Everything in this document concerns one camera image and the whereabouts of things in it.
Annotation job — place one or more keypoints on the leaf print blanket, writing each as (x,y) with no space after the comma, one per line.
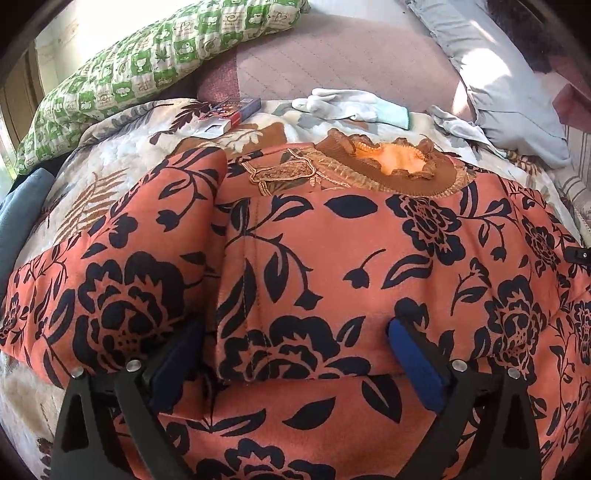
(106,152)

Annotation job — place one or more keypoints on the red and blue small box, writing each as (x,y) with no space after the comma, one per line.
(231,110)

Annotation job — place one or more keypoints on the white glove with blue cuff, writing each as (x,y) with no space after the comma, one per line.
(341,104)

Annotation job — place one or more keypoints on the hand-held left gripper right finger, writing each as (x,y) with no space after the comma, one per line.
(415,364)

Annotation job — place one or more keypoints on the orange black floral garment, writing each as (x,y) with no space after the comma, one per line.
(323,258)

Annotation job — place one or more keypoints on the blue-grey folded cloth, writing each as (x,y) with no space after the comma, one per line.
(21,221)

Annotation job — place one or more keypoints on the dark furry cloth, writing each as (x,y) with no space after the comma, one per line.
(521,32)

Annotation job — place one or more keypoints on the white small box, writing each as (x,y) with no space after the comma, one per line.
(213,130)

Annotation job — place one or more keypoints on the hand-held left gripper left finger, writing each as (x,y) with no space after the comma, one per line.
(178,364)

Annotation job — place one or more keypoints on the green checkered pillow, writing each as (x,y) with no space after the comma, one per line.
(138,60)

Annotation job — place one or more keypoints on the wooden furniture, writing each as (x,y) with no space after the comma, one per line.
(18,97)

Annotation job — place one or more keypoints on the striped floral bedsheet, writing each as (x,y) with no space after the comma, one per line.
(575,184)

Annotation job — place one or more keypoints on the pink patterned cloth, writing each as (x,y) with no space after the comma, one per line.
(575,106)

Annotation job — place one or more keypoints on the grey pillow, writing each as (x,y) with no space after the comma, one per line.
(498,92)

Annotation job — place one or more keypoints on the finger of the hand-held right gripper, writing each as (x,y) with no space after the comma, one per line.
(579,256)

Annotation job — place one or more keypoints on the pink quilted bed cover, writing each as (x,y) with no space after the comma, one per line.
(346,55)

